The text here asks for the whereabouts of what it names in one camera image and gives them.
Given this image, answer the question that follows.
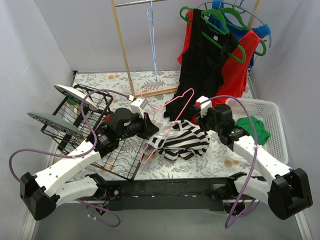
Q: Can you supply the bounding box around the black white striped tank top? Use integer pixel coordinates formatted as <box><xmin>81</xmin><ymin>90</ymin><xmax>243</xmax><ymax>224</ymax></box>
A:
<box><xmin>144</xmin><ymin>120</ymin><xmax>210</xmax><ymax>161</ymax></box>

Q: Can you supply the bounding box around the pink wire hanger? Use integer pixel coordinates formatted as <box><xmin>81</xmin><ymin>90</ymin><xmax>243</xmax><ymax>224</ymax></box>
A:
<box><xmin>139</xmin><ymin>86</ymin><xmax>195</xmax><ymax>165</ymax></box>

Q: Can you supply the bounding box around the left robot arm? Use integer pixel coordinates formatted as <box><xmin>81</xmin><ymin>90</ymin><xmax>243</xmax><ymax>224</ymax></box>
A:
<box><xmin>20</xmin><ymin>108</ymin><xmax>159</xmax><ymax>221</ymax></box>

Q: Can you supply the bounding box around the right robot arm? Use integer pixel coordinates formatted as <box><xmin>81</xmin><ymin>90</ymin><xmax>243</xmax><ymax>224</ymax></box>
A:
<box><xmin>195</xmin><ymin>102</ymin><xmax>313</xmax><ymax>220</ymax></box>

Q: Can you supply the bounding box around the red tank top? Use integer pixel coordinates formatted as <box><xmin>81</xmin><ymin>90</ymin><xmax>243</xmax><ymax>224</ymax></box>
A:
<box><xmin>177</xmin><ymin>11</ymin><xmax>261</xmax><ymax>123</ymax></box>

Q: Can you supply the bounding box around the green hanger front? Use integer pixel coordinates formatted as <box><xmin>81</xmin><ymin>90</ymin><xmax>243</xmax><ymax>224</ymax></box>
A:
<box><xmin>179</xmin><ymin>6</ymin><xmax>250</xmax><ymax>64</ymax></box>

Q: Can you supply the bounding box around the green hanger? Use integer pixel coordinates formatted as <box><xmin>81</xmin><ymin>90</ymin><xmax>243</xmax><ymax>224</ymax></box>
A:
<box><xmin>179</xmin><ymin>6</ymin><xmax>250</xmax><ymax>64</ymax></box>
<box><xmin>219</xmin><ymin>0</ymin><xmax>272</xmax><ymax>57</ymax></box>

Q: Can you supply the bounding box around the green hanger rear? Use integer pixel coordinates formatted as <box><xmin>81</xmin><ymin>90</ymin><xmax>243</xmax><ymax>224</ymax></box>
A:
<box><xmin>219</xmin><ymin>0</ymin><xmax>272</xmax><ymax>57</ymax></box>

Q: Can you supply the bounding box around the blue tank top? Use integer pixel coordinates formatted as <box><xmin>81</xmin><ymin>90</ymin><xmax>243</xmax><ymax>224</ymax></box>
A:
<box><xmin>209</xmin><ymin>0</ymin><xmax>272</xmax><ymax>69</ymax></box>

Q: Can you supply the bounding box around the floral tablecloth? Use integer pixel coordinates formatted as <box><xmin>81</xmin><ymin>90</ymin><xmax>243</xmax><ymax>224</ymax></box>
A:
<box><xmin>71</xmin><ymin>70</ymin><xmax>251</xmax><ymax>181</ymax></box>

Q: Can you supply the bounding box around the red bowl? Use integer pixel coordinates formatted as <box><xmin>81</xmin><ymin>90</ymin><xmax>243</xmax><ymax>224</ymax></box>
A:
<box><xmin>103</xmin><ymin>113</ymin><xmax>117</xmax><ymax>124</ymax></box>

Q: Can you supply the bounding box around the wooden clothes rack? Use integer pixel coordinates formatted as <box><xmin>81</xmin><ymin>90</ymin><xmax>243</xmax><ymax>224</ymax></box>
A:
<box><xmin>109</xmin><ymin>0</ymin><xmax>265</xmax><ymax>119</ymax></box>

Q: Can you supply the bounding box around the green shirt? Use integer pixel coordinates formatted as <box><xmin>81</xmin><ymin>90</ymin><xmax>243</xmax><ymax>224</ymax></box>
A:
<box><xmin>235</xmin><ymin>116</ymin><xmax>271</xmax><ymax>146</ymax></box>

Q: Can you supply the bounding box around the white plastic basket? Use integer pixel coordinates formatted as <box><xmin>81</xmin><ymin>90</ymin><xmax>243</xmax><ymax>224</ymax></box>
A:
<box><xmin>225</xmin><ymin>98</ymin><xmax>289</xmax><ymax>164</ymax></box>

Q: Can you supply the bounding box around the white patterned plate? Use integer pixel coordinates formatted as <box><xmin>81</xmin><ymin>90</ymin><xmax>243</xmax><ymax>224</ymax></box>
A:
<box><xmin>53</xmin><ymin>84</ymin><xmax>99</xmax><ymax>112</ymax></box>

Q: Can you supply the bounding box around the grey-green patterned plate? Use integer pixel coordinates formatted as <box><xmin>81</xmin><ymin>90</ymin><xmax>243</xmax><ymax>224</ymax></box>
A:
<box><xmin>27</xmin><ymin>111</ymin><xmax>84</xmax><ymax>138</ymax></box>

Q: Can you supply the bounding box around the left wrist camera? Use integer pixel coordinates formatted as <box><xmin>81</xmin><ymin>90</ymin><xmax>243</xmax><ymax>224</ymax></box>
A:
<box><xmin>128</xmin><ymin>95</ymin><xmax>148</xmax><ymax>118</ymax></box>

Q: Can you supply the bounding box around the black wire dish rack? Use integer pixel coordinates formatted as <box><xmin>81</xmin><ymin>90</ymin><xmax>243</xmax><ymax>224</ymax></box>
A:
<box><xmin>41</xmin><ymin>92</ymin><xmax>143</xmax><ymax>181</ymax></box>

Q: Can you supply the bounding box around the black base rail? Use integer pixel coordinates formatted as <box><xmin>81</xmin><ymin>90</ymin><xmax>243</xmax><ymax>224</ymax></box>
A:
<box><xmin>106</xmin><ymin>177</ymin><xmax>239</xmax><ymax>211</ymax></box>

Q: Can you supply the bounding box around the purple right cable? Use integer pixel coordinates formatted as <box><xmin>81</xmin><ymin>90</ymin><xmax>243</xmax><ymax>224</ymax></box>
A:
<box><xmin>197</xmin><ymin>95</ymin><xmax>261</xmax><ymax>229</ymax></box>

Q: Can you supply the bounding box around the blue wire hanger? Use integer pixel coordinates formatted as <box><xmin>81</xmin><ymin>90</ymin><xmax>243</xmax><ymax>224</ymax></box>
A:
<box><xmin>145</xmin><ymin>0</ymin><xmax>158</xmax><ymax>81</ymax></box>

